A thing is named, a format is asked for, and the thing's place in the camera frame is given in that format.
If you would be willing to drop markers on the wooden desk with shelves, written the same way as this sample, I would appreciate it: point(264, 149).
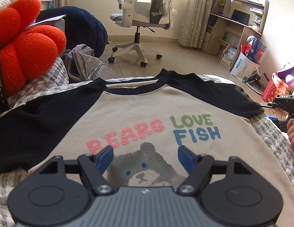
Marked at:
point(232, 35)

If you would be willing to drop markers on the beige pillow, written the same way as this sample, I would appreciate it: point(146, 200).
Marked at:
point(3, 4)

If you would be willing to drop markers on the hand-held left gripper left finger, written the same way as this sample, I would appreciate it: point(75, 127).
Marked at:
point(105, 158)

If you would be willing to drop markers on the purple round object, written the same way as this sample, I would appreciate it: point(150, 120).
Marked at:
point(290, 76)

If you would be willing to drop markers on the black laptop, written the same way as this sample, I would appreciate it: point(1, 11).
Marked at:
point(240, 17)

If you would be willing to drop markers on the red and blue bag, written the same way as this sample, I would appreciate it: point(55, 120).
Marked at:
point(253, 49)

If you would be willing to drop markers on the white office chair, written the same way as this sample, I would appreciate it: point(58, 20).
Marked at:
point(142, 11)

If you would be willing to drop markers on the grey quilted bag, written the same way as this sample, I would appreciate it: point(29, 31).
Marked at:
point(85, 63)

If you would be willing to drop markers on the white paper shopping bag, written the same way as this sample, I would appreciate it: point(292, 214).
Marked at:
point(243, 67)

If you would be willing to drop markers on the beige and black bear shirt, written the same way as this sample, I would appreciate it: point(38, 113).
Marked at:
point(137, 108)

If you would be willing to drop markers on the grey checked quilted blanket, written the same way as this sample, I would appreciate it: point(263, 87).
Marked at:
point(272, 137)

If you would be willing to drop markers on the red gift bag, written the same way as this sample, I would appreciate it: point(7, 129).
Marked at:
point(273, 88)

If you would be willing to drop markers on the red knitted flower pillow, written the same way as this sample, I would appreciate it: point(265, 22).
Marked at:
point(28, 52)

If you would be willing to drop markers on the white paper sheet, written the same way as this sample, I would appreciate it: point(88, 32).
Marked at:
point(48, 20)

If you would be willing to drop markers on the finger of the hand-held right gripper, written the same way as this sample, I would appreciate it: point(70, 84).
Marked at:
point(285, 102)
point(276, 118)

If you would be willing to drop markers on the black box on chair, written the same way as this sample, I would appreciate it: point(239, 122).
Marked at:
point(156, 9)

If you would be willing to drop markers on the black smartphone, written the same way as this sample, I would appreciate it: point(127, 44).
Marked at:
point(0, 87)

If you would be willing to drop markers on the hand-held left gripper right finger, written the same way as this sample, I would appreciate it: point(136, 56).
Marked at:
point(186, 159)

